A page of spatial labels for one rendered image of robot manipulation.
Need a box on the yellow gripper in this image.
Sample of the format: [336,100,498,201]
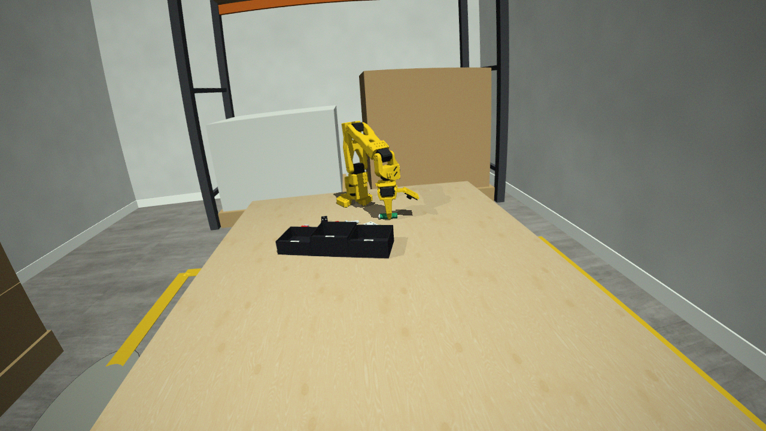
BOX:
[376,180,419,220]

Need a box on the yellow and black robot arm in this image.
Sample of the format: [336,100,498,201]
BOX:
[336,121,400,208]

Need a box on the black three-compartment bin rack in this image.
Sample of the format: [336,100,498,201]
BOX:
[275,221,394,259]

